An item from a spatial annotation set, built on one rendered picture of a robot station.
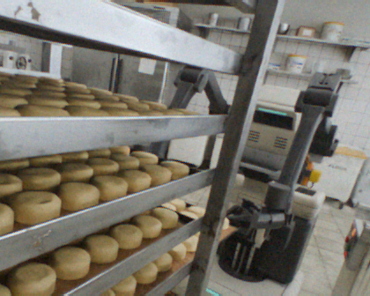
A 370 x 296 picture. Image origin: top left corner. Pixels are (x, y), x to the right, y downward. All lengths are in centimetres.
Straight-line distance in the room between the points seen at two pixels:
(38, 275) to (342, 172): 487
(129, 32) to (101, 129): 9
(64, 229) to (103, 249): 15
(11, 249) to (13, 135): 9
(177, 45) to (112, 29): 11
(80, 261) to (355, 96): 542
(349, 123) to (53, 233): 551
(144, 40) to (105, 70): 482
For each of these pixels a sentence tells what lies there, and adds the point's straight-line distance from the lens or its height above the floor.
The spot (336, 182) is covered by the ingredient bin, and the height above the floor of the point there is 33.
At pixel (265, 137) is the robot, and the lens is 174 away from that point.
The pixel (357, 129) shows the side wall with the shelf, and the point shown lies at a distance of 575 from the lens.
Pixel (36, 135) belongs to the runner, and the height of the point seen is 123.
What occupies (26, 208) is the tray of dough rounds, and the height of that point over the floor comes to 115.
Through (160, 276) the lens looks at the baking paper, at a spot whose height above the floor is 95.
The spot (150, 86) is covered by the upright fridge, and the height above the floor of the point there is 108.
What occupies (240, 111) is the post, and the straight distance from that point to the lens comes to 59.
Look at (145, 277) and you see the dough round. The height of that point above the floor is 97.
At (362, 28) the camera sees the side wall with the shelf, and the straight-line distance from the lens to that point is 575.
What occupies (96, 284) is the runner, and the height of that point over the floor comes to 105.
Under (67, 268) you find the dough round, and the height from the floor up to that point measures 106.
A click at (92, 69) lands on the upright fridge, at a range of 526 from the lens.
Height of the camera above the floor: 129
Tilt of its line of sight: 19 degrees down
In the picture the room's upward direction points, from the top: 10 degrees clockwise
